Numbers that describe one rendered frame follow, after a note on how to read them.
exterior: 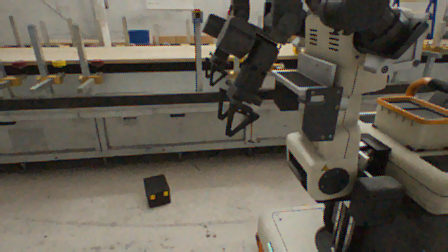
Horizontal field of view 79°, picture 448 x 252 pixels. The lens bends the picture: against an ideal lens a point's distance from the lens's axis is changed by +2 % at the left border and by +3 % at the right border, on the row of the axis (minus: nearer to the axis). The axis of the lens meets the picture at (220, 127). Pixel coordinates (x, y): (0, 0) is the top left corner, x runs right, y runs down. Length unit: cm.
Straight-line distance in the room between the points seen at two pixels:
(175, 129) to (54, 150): 99
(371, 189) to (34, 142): 234
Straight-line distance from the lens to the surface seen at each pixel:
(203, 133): 231
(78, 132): 244
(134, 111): 202
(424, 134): 106
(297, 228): 141
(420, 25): 68
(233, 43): 55
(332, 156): 90
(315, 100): 76
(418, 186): 101
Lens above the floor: 124
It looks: 24 degrees down
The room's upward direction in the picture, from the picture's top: straight up
